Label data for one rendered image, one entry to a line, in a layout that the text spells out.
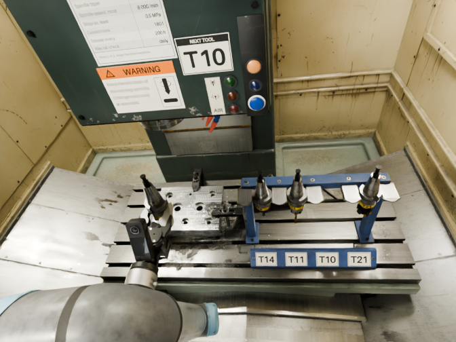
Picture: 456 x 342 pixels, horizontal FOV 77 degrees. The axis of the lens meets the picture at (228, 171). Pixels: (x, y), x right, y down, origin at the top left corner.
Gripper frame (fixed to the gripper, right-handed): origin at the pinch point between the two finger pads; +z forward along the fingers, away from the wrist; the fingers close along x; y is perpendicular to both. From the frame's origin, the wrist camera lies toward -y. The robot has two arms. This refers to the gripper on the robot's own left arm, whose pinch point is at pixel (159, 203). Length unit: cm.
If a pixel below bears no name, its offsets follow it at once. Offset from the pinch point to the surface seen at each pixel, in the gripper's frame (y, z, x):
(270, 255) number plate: 35.7, 1.4, 31.5
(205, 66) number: -40.0, 1.8, 21.9
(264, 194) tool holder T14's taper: 6.2, 7.1, 31.0
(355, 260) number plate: 37, 0, 61
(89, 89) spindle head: -37.5, 2.0, -3.5
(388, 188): 9, 10, 69
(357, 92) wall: 35, 104, 86
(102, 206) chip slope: 60, 45, -66
